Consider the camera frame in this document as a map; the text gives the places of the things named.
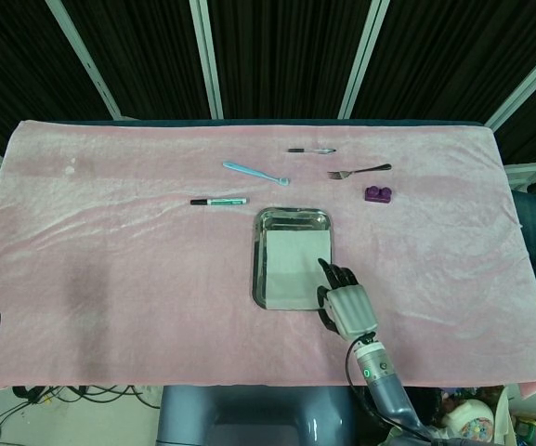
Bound blue-grey robot torso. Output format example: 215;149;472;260
155;385;358;446

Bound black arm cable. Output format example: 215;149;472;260
344;334;436;442

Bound black curtain backdrop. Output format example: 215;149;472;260
0;0;536;164

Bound light blue toothbrush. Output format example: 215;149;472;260
222;160;292;187

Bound white cloth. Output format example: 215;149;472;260
263;230;333;312

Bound metal fork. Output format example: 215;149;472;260
326;163;393;181

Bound green whiteboard marker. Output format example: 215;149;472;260
190;197;251;207

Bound black floor cables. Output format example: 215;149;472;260
0;383;163;446

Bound white patterned plush toy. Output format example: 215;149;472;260
441;398;499;434

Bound right black grey robot hand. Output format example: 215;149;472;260
316;257;381;346

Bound silver metal tray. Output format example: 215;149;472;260
251;206;335;312

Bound pink plush table cloth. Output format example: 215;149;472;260
0;119;536;400

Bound purple toy building block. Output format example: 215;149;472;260
364;184;394;204

